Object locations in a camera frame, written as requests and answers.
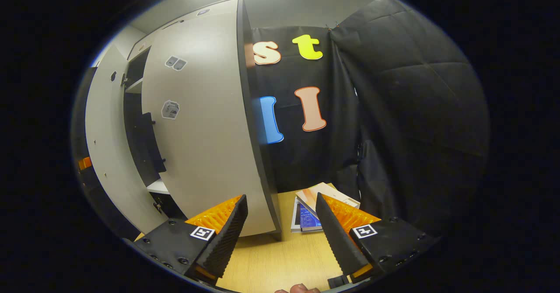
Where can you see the tan book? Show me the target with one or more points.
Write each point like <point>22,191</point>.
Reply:
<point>310,194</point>

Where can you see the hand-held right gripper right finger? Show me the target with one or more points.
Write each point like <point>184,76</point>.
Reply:
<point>337,240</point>

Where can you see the white shoe cabinet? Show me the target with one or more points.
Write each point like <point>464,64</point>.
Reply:
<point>266,183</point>

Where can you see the white book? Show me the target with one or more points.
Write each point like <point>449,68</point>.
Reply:
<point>295,218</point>

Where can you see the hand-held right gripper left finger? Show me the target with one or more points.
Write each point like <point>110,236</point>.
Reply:
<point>221,240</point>

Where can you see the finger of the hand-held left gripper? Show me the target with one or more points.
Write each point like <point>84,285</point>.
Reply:
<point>85,163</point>

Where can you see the blue book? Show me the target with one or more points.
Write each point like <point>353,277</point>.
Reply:
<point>308,218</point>

